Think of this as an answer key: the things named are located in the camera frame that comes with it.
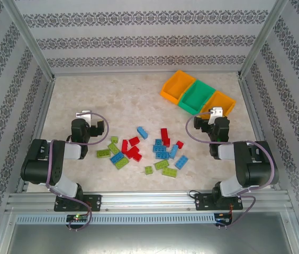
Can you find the small green lego brick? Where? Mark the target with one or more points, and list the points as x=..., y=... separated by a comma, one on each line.
x=148, y=170
x=114, y=139

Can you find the green plastic bin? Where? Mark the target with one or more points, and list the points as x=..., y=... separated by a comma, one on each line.
x=197, y=96

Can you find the small red lego brick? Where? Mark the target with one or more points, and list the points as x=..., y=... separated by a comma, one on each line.
x=180, y=144

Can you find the orange plastic bin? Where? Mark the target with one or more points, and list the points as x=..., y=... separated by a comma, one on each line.
x=220, y=101
x=175, y=87

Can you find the small blue lego brick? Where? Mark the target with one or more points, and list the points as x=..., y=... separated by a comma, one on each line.
x=159, y=142

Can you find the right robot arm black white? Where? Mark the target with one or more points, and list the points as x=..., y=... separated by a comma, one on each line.
x=255, y=169

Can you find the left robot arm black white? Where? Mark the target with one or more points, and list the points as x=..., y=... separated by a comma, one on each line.
x=59, y=169

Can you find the grey metal panel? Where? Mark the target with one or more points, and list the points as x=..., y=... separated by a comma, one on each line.
x=149, y=238

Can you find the aluminium side rail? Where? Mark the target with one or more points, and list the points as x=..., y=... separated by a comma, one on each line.
x=249, y=103
x=43, y=116

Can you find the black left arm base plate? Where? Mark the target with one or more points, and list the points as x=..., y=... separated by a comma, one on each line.
x=95, y=202

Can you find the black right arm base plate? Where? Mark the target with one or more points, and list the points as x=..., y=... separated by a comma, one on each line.
x=203, y=202

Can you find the aluminium mounting rail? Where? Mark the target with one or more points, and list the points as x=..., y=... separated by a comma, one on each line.
x=149, y=201

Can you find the aluminium frame post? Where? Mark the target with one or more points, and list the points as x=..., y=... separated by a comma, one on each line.
x=27, y=34
x=264, y=34

